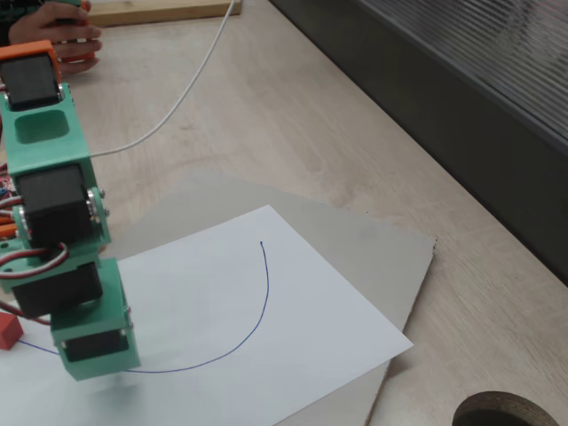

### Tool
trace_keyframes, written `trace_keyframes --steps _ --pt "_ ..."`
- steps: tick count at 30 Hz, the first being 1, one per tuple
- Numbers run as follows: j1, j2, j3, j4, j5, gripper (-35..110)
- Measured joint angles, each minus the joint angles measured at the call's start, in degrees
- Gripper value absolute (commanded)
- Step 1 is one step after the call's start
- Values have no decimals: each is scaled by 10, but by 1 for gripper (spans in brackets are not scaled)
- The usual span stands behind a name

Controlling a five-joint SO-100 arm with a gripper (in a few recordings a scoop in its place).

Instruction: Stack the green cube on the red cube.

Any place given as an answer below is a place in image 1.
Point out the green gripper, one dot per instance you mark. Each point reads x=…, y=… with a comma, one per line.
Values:
x=94, y=347

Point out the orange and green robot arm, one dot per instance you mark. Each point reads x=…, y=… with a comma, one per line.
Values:
x=44, y=146

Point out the red cube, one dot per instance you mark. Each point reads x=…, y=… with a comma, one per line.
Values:
x=10, y=330

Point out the person's bare hand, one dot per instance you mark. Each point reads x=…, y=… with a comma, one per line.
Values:
x=40, y=26

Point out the white paper sheet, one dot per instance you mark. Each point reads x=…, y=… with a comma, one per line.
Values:
x=199, y=288

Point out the red circuit board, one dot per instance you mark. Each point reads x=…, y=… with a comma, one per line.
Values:
x=5, y=182

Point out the long light wooden plank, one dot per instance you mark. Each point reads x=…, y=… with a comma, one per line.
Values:
x=155, y=13

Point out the grey frosted desk partition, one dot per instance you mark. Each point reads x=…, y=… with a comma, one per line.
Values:
x=444, y=89

